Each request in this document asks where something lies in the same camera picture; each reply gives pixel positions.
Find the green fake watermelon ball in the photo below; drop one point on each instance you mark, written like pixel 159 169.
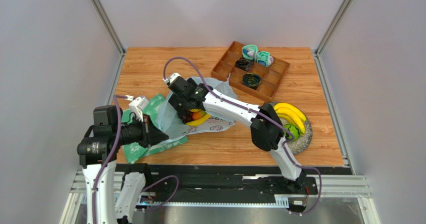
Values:
pixel 294 130

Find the teal white rolled sock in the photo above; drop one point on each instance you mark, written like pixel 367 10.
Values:
pixel 264 58
pixel 250 52

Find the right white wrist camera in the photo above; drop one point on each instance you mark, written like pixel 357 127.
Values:
pixel 169 80

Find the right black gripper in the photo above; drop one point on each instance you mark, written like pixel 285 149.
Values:
pixel 181 105

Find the black item in tray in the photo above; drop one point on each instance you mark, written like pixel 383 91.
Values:
pixel 244 64

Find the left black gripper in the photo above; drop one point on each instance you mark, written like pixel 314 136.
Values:
pixel 150 134

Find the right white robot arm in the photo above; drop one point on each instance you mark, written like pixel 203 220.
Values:
pixel 267 131

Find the green white folded cloth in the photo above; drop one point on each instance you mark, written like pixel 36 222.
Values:
pixel 133 152

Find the brown wooden compartment tray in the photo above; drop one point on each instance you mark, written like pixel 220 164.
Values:
pixel 260 81

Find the translucent printed plastic bag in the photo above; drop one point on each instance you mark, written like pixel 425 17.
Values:
pixel 171 125

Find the red green fake mango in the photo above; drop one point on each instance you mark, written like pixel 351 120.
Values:
pixel 197 114

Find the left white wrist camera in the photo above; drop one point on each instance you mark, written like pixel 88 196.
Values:
pixel 137 105

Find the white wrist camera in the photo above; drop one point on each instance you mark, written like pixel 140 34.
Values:
pixel 137 105
pixel 169 80

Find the speckled round plate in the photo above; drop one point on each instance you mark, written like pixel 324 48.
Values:
pixel 304 141

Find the yellow fake banana bunch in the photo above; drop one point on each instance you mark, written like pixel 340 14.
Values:
pixel 291 114

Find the aluminium frame rail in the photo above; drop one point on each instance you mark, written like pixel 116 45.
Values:
pixel 342 198

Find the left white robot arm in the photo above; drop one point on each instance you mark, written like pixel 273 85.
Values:
pixel 97 153

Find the single yellow fake banana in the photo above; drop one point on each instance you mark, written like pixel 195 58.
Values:
pixel 199 121

